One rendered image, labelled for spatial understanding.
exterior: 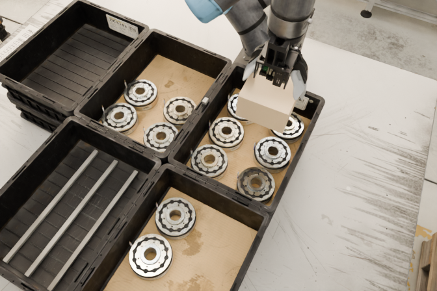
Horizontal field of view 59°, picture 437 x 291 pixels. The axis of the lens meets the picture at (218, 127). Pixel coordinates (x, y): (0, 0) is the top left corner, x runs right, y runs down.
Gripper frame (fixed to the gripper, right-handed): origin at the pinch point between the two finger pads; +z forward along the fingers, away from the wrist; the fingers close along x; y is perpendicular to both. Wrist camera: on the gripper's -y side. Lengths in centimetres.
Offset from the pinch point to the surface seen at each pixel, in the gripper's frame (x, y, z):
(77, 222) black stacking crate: -34, 42, 27
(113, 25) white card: -62, -20, 22
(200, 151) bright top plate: -13.8, 10.9, 23.9
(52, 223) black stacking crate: -39, 45, 27
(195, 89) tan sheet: -26.1, -10.5, 27.0
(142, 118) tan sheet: -35.3, 6.8, 26.9
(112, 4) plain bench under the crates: -83, -46, 40
